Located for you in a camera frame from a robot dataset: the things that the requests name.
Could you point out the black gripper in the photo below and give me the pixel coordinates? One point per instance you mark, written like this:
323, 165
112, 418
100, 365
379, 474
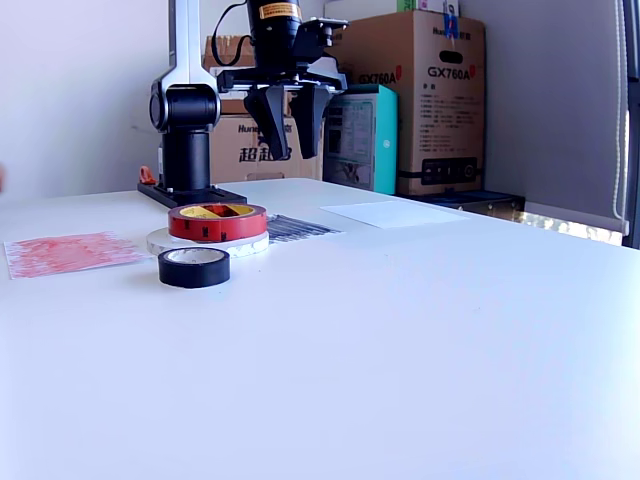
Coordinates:
280, 75

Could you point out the white tape roll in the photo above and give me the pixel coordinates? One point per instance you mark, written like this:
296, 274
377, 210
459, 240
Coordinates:
250, 247

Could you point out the red tape roll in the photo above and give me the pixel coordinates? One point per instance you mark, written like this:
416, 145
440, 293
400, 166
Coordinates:
215, 231

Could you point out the black tape roll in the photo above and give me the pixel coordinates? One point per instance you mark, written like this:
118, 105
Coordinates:
195, 275

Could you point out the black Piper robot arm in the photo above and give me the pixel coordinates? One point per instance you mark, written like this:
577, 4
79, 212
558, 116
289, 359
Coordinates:
187, 150

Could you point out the blue tape strip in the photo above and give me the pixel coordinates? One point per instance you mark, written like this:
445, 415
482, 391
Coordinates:
451, 25

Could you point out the bare human hand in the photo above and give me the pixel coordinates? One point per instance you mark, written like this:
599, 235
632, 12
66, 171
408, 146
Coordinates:
2, 179

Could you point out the Huntkey printed cardboard box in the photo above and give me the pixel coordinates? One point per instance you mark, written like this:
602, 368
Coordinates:
227, 150

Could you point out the small labelled cardboard box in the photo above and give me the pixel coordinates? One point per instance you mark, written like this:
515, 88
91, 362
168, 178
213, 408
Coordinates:
230, 50

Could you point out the teal product box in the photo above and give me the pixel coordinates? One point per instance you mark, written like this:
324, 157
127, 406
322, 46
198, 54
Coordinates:
385, 145

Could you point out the black scribbled paper sheet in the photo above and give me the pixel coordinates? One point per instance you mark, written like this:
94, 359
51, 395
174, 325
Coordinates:
300, 229

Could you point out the plain white paper sheet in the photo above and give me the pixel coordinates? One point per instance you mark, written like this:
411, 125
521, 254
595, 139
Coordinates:
400, 214

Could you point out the large GX760A cardboard box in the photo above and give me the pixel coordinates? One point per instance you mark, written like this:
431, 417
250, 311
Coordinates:
440, 125

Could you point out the orange clamp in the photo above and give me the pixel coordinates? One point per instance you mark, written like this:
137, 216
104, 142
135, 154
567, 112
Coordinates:
146, 176

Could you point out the green white carton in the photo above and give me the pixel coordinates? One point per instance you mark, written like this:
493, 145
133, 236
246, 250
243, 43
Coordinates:
407, 5

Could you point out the white printed carton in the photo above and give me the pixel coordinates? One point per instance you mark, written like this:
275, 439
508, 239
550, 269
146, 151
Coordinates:
435, 5

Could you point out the black box with trim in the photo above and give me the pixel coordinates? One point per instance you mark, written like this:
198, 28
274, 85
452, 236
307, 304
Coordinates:
490, 205

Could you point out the red scribbled paper sheet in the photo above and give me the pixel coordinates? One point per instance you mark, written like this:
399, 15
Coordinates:
75, 255

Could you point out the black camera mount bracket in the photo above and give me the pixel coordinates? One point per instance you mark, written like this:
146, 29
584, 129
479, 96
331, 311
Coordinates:
312, 42

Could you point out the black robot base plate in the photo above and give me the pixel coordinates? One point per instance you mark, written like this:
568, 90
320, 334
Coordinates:
200, 197

